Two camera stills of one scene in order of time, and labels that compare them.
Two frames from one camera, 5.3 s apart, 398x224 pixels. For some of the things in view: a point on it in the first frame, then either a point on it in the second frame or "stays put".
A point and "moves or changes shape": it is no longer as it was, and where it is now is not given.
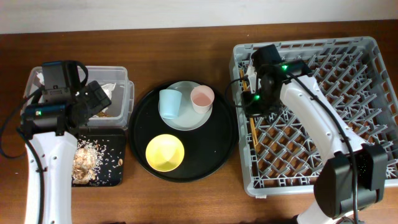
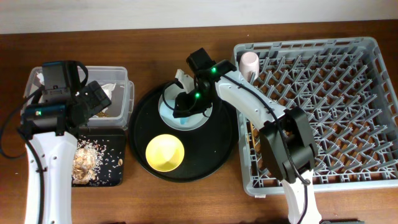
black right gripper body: x=263 y=102 -> x=197 y=99
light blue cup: x=170 y=103 -> x=183 y=121
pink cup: x=202 y=98 moves or changes shape
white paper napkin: x=108 y=88 stays put
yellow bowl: x=165 y=153 stays put
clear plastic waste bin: x=121 y=113 stays put
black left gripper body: x=96 y=98 stays put
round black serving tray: x=207 y=149 stays put
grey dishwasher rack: x=281 y=154 stays put
